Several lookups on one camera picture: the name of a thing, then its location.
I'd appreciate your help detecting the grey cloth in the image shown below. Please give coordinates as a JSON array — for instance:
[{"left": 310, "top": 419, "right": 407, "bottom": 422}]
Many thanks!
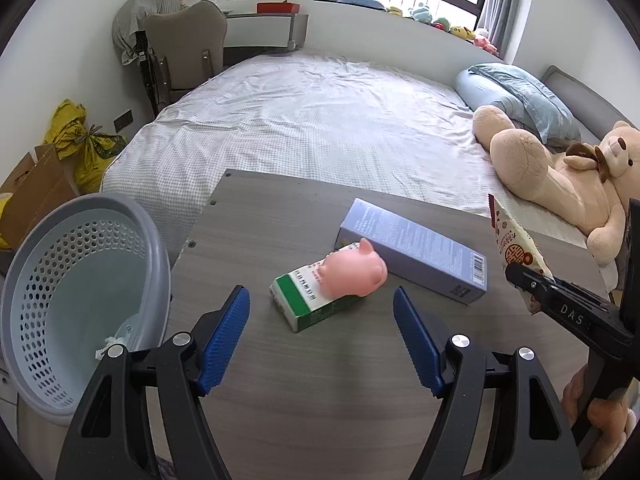
[{"left": 111, "top": 0, "right": 183, "bottom": 66}]

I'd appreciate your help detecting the row of plush toys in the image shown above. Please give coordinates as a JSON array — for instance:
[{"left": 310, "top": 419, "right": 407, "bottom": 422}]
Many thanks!
[{"left": 386, "top": 1, "right": 501, "bottom": 57}]

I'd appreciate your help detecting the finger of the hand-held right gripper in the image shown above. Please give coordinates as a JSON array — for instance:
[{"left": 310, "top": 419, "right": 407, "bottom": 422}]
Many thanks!
[{"left": 505, "top": 262, "right": 556, "bottom": 313}]

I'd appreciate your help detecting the red patterned snack wrapper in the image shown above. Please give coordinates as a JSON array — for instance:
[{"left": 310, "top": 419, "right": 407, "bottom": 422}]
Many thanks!
[{"left": 487, "top": 193, "right": 556, "bottom": 316}]

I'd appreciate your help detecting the blue patterned pillow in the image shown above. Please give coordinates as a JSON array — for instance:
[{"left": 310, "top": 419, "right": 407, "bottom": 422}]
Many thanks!
[{"left": 470, "top": 62, "right": 582, "bottom": 145}]

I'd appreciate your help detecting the green and white carton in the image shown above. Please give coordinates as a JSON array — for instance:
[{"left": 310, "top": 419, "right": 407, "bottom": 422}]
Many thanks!
[{"left": 270, "top": 242, "right": 366, "bottom": 333}]

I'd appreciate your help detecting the black folding frame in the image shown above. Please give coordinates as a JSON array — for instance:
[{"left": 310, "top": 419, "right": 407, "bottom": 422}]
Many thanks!
[{"left": 136, "top": 30, "right": 176, "bottom": 116}]

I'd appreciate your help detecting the brown cardboard box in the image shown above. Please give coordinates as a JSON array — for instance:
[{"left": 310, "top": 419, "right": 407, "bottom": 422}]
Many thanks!
[{"left": 0, "top": 142, "right": 81, "bottom": 251}]

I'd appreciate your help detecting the knotted yellow plastic bag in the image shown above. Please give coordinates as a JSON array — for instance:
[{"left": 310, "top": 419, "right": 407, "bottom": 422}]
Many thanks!
[{"left": 75, "top": 125, "right": 128, "bottom": 196}]

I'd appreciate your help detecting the beige upholstered chair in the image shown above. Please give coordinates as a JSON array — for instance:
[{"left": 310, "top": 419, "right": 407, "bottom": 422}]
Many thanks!
[{"left": 144, "top": 0, "right": 228, "bottom": 106}]

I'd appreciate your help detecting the grey perforated plastic basket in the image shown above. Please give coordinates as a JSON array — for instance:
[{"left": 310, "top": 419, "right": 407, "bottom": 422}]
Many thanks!
[{"left": 0, "top": 192, "right": 173, "bottom": 426}]

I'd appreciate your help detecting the plain light blue pillow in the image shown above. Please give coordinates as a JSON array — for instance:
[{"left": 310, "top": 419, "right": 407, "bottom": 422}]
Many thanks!
[{"left": 454, "top": 67, "right": 501, "bottom": 111}]

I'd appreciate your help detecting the white and grey desk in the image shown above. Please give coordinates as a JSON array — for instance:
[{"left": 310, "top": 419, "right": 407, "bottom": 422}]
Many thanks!
[{"left": 222, "top": 10, "right": 310, "bottom": 68}]

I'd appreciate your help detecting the grey bed headboard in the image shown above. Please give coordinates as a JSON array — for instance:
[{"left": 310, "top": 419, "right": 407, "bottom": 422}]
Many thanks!
[{"left": 541, "top": 65, "right": 640, "bottom": 146}]

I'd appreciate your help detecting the person's right hand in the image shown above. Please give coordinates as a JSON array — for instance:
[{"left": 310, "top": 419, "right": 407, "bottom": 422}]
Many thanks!
[{"left": 561, "top": 362, "right": 636, "bottom": 470}]

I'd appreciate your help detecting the pink pig toy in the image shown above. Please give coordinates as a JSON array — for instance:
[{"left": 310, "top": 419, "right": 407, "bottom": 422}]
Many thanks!
[{"left": 316, "top": 238, "right": 389, "bottom": 298}]

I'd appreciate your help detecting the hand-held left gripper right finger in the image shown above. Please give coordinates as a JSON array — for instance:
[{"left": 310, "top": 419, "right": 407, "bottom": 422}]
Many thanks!
[{"left": 392, "top": 286, "right": 583, "bottom": 480}]

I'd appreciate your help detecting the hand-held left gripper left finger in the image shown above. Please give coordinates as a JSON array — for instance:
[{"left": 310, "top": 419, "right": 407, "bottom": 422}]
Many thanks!
[{"left": 55, "top": 285, "right": 251, "bottom": 480}]

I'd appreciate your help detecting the bed with white sheet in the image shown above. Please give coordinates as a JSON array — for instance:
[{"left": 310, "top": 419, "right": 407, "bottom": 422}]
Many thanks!
[{"left": 100, "top": 47, "right": 621, "bottom": 291}]

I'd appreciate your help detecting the purple cardboard box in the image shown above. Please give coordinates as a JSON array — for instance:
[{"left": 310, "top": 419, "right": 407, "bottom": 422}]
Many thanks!
[{"left": 338, "top": 198, "right": 489, "bottom": 306}]

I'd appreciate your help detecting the large beige teddy bear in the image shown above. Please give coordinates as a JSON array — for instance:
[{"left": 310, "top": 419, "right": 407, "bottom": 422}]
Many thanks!
[{"left": 472, "top": 105, "right": 640, "bottom": 266}]

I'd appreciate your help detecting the small yellow plastic bag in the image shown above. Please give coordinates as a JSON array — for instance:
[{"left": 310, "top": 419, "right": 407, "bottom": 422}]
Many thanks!
[{"left": 0, "top": 194, "right": 12, "bottom": 251}]

